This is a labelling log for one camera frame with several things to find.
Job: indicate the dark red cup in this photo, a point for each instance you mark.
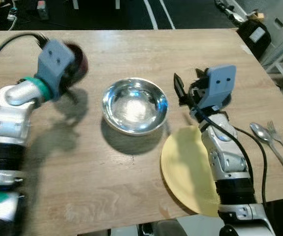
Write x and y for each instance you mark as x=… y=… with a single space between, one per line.
x=80 y=64

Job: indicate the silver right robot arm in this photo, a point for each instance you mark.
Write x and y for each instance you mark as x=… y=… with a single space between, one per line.
x=230 y=162

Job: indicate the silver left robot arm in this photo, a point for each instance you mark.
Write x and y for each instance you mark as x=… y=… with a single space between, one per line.
x=8 y=115

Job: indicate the small black round dish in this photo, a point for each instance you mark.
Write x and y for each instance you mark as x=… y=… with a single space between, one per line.
x=226 y=100

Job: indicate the shiny steel bowl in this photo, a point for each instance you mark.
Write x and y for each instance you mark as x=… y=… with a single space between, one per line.
x=135 y=105

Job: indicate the black box with white label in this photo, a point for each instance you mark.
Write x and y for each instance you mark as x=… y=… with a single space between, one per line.
x=254 y=37

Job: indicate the silver and black tool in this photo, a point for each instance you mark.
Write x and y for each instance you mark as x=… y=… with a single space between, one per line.
x=232 y=12

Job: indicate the yellow round plate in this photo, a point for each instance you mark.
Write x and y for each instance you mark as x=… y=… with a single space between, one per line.
x=188 y=167

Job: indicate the small cardboard piece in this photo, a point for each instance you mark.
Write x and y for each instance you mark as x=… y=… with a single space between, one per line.
x=258 y=17

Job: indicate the steel fork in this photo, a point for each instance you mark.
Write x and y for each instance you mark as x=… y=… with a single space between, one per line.
x=279 y=137

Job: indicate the small grey box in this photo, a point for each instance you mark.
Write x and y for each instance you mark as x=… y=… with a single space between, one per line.
x=43 y=10

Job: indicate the steel spoon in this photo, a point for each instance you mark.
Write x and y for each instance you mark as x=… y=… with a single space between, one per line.
x=271 y=145

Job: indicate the white power strip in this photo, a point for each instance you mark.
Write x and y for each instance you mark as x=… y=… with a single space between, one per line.
x=12 y=14

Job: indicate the grey drawer cabinet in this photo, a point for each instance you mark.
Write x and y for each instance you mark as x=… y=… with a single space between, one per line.
x=281 y=19

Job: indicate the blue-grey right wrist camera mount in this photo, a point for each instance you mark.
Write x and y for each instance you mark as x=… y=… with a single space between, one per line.
x=222 y=83

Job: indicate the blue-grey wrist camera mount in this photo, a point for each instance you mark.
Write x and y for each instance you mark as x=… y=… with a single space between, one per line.
x=222 y=83
x=55 y=61

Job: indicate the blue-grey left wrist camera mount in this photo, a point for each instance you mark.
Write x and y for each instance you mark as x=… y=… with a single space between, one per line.
x=55 y=61

